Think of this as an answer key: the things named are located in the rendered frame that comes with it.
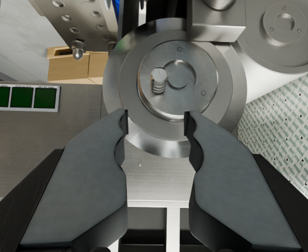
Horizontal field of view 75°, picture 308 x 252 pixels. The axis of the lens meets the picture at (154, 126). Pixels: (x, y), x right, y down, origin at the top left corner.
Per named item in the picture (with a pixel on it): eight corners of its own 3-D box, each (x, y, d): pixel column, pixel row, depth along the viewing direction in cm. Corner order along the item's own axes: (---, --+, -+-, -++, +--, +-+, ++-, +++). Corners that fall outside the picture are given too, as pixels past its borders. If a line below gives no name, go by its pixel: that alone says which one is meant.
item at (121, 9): (129, -82, 25) (120, 58, 23) (138, 30, 48) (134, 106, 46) (125, -83, 25) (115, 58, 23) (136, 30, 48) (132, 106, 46)
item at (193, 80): (233, 95, 18) (160, 131, 18) (225, 100, 20) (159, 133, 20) (195, 26, 19) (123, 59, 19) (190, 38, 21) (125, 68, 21)
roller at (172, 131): (221, 23, 21) (243, 131, 20) (181, 94, 47) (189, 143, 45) (111, 36, 21) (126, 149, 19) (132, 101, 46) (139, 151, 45)
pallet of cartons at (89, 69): (78, 72, 343) (76, 98, 337) (41, 42, 250) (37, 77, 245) (154, 70, 326) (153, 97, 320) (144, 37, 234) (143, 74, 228)
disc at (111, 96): (233, 9, 22) (261, 146, 20) (231, 12, 22) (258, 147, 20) (94, 25, 21) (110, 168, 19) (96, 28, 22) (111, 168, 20)
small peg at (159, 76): (171, 79, 15) (155, 86, 15) (168, 90, 18) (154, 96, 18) (163, 63, 16) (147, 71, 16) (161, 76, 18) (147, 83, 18)
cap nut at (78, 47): (83, 40, 53) (82, 56, 53) (87, 47, 57) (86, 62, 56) (69, 40, 53) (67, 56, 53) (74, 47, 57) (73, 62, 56)
